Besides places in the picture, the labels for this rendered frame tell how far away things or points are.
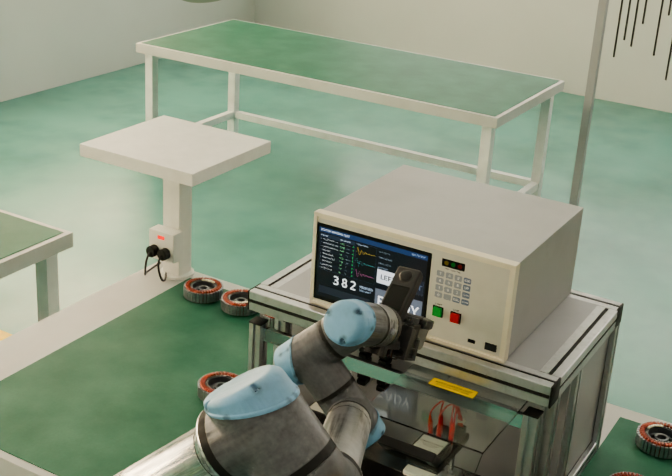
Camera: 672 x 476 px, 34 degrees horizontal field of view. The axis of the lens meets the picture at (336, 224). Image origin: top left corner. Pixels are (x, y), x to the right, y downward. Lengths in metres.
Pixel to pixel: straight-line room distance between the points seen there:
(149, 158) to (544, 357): 1.19
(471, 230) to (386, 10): 7.09
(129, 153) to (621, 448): 1.41
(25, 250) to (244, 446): 2.10
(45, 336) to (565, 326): 1.36
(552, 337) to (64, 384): 1.17
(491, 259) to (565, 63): 6.65
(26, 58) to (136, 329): 5.02
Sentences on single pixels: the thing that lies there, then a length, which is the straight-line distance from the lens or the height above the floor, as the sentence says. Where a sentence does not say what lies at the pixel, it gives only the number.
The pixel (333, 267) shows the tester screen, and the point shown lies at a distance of 2.25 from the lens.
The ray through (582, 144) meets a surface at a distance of 5.70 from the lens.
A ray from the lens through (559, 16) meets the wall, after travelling 8.64.
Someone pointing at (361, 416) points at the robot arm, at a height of 1.19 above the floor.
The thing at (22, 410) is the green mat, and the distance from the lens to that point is 2.66.
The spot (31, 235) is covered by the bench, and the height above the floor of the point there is 0.75.
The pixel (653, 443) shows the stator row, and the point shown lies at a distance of 2.64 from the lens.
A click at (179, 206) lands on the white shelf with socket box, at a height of 0.98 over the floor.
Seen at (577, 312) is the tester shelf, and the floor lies 1.11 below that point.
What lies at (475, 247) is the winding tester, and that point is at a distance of 2.12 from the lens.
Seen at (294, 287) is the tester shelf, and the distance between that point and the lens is 2.37.
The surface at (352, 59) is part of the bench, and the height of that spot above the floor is 0.75.
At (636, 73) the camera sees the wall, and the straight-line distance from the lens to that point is 8.53.
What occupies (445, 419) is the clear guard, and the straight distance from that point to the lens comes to 2.04.
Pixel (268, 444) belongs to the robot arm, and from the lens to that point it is 1.45.
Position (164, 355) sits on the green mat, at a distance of 2.85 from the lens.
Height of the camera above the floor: 2.13
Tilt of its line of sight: 22 degrees down
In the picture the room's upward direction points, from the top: 4 degrees clockwise
